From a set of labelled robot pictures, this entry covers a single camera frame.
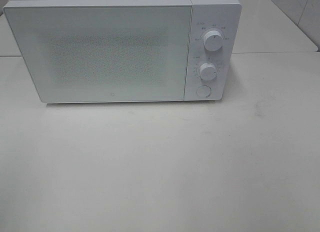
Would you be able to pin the white microwave door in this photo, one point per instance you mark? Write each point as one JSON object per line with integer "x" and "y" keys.
{"x": 104, "y": 54}

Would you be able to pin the white microwave oven body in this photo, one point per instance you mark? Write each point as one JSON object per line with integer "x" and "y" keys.
{"x": 223, "y": 15}

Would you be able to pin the upper white power knob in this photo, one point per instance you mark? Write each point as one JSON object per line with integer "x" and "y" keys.
{"x": 213, "y": 40}

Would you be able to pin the white timer knob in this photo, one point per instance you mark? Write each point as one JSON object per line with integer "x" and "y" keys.
{"x": 208, "y": 71}

